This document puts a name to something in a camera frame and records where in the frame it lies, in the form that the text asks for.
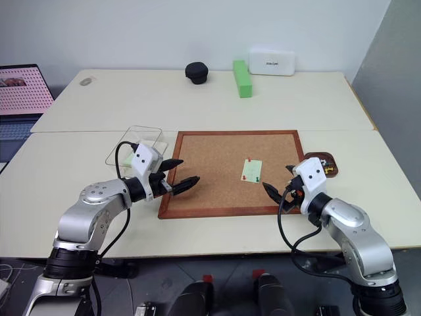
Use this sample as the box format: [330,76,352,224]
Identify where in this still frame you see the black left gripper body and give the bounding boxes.
[147,170,174,201]

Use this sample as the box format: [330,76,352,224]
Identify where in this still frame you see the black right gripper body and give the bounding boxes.
[282,175,305,214]

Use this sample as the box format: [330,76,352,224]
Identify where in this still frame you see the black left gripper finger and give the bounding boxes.
[159,158,184,172]
[170,176,201,198]

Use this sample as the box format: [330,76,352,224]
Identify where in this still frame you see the pale green paper note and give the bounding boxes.
[240,159,263,184]

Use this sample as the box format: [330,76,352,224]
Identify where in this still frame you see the wood framed cork board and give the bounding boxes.
[157,130,305,221]

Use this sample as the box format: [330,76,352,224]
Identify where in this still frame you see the clear plastic container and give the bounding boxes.
[105,125,170,180]

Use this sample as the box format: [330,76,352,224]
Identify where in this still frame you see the brown tray of pushpins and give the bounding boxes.
[303,151,340,179]

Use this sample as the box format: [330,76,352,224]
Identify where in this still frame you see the black round object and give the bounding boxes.
[184,61,210,86]

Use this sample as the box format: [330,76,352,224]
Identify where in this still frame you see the long green box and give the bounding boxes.
[232,59,254,99]

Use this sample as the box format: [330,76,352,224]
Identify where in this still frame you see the dark rounded shape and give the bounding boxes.
[170,280,217,316]
[253,273,296,316]

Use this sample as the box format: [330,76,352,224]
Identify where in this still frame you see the white rectangular case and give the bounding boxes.
[247,48,296,78]

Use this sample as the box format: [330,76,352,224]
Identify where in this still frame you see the open laptop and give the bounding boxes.
[0,63,55,176]

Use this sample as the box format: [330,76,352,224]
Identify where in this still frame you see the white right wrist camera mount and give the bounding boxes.
[293,157,328,215]

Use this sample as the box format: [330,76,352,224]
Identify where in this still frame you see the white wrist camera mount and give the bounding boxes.
[293,157,328,215]
[130,142,164,187]

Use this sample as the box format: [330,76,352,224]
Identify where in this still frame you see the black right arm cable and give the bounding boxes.
[277,184,326,256]

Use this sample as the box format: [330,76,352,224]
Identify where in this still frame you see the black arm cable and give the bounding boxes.
[97,140,139,261]
[277,184,326,256]

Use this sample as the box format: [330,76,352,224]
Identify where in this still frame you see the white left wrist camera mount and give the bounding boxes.
[130,142,164,187]

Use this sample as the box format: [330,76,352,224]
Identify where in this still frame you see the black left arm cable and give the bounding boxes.
[97,140,139,261]

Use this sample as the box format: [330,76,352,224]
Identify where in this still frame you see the white floor cable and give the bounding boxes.
[0,262,21,281]

